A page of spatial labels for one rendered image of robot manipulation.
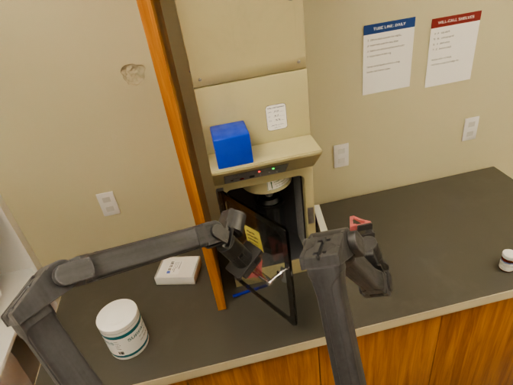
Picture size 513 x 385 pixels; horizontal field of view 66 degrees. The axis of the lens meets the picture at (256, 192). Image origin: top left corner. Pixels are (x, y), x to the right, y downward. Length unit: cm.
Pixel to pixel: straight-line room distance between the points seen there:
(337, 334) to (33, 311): 52
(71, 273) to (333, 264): 47
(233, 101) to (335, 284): 62
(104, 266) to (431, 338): 121
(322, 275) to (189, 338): 79
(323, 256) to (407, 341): 93
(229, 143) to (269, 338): 66
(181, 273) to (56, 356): 86
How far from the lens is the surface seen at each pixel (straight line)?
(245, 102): 115
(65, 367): 82
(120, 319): 137
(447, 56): 190
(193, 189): 115
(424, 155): 205
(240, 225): 108
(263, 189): 132
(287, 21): 113
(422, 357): 174
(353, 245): 79
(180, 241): 95
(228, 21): 110
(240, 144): 108
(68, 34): 157
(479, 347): 186
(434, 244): 172
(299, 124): 122
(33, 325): 80
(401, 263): 161
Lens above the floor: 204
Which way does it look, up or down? 33 degrees down
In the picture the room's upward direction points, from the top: 9 degrees counter-clockwise
